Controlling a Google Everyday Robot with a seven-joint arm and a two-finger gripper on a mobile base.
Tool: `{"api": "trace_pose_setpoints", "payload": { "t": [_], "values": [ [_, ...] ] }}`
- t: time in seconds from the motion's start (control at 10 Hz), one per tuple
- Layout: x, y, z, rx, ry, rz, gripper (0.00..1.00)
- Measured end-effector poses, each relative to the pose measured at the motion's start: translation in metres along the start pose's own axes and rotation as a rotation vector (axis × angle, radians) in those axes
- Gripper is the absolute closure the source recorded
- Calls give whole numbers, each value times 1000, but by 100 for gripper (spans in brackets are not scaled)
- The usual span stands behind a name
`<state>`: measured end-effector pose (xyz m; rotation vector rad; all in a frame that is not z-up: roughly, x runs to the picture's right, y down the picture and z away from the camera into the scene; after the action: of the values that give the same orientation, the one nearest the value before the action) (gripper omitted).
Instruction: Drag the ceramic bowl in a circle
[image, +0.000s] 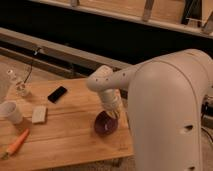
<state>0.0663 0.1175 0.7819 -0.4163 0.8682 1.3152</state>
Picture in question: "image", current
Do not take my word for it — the white paper cup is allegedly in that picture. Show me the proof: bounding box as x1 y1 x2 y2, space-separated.
0 101 23 124

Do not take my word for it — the black smartphone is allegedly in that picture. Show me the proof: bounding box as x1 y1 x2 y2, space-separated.
47 86 67 103

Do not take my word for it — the black cable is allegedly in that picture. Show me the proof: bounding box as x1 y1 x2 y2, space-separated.
23 46 43 84

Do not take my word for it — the clear glass bottle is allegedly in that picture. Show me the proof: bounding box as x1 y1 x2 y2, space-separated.
7 70 29 97

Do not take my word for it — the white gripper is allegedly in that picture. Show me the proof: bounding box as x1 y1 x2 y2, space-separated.
100 89 121 119

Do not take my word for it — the white sponge block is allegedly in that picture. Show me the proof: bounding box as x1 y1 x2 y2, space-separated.
32 106 47 124

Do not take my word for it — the dark purple ceramic bowl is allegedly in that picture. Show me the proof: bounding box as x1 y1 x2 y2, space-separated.
94 111 118 136

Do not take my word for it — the orange carrot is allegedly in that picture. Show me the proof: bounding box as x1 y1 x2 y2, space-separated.
2 129 30 159

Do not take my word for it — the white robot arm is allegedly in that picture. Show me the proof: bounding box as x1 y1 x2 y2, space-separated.
87 49 213 171

